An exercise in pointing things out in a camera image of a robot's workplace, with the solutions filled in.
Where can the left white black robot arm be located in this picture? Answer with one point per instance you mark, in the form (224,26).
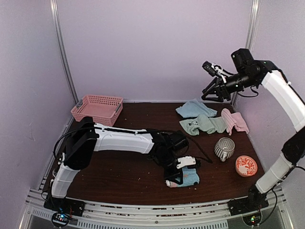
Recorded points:
(90,137)

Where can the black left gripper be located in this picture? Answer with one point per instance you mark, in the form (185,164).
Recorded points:
(173,176)

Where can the pink perforated plastic basket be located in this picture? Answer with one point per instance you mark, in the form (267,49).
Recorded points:
(103,109)

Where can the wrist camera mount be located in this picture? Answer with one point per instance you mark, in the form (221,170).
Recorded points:
(216,70)
(185,161)

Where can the pink cloth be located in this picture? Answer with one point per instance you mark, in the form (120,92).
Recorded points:
(234,121)

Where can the left aluminium frame post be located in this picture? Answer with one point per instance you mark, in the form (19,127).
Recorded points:
(63,55)

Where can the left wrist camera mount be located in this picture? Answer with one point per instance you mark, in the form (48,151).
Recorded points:
(185,161)

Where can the pale green terry towel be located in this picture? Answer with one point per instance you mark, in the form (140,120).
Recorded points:
(203,123)

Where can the orange patterned ceramic bowl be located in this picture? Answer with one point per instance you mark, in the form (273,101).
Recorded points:
(246,166)

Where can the light blue terry towel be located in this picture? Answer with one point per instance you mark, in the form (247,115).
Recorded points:
(194,108)

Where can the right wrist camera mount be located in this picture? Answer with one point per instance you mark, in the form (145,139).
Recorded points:
(216,70)

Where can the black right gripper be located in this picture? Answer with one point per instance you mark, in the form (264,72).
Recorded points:
(222,91)

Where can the front aluminium rail base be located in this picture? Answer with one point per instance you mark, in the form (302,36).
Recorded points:
(209,215)

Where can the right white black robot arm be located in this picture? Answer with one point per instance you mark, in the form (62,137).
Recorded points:
(251,72)

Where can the aluminium frame post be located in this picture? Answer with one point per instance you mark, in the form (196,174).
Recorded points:
(63,55)
(253,23)

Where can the blue polka dot striped towel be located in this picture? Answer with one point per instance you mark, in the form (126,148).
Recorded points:
(190,178)

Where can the right aluminium frame post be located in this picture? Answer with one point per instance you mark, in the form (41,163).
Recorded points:
(253,23)

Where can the grey striped ceramic mug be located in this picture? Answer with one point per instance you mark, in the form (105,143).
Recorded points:
(224,148)

